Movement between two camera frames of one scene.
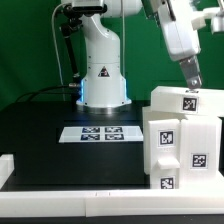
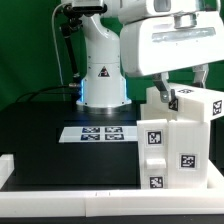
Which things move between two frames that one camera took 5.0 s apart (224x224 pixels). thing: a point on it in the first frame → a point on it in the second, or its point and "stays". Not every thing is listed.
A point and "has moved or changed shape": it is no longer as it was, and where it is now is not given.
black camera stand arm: [70, 22] stays
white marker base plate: [100, 134] stays
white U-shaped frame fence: [192, 202] stays
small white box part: [168, 99] has moved or changed shape
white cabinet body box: [201, 148] has moved or changed shape
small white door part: [165, 153] has moved or changed shape
